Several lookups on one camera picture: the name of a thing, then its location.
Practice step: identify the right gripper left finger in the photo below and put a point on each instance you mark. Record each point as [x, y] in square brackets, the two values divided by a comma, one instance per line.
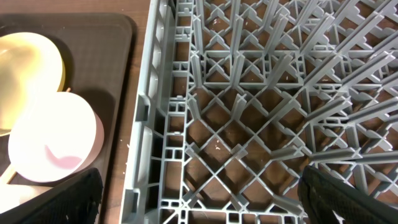
[75, 200]

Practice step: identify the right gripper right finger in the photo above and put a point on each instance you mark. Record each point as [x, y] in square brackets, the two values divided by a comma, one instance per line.
[323, 197]

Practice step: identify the small white cup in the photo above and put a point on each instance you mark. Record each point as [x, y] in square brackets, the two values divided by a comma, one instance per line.
[14, 195]

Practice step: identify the grey dishwasher rack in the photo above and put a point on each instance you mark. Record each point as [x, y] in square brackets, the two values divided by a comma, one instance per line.
[235, 98]

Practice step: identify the yellow plate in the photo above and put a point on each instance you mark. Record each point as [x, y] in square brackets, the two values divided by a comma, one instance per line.
[31, 66]

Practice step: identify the dark brown serving tray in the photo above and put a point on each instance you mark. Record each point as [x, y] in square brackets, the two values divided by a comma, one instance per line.
[95, 49]

